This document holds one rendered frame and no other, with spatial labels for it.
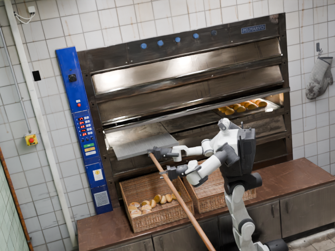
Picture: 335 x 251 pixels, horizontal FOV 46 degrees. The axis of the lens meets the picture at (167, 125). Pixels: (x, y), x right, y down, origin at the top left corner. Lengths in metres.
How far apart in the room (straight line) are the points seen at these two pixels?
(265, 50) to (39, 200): 2.51
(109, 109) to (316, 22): 2.13
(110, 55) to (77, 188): 1.26
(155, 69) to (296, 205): 1.80
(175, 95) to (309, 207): 1.64
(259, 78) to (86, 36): 1.67
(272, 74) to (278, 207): 1.26
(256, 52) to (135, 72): 1.16
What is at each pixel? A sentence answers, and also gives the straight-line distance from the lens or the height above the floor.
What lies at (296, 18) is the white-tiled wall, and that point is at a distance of 4.00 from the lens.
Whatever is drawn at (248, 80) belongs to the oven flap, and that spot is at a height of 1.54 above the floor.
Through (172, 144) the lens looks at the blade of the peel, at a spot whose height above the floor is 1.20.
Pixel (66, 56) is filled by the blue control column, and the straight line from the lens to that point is 3.38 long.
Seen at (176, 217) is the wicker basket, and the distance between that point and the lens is 3.49.
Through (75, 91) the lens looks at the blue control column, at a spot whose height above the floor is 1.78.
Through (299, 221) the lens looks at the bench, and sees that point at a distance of 4.01.
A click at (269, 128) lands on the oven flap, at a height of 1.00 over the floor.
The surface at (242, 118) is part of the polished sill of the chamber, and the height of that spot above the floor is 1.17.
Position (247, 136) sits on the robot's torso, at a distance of 2.86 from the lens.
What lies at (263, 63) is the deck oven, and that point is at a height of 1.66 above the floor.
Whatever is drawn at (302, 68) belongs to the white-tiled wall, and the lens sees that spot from 4.11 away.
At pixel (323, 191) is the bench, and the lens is 4.00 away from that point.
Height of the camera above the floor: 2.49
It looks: 19 degrees down
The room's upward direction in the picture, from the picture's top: 9 degrees counter-clockwise
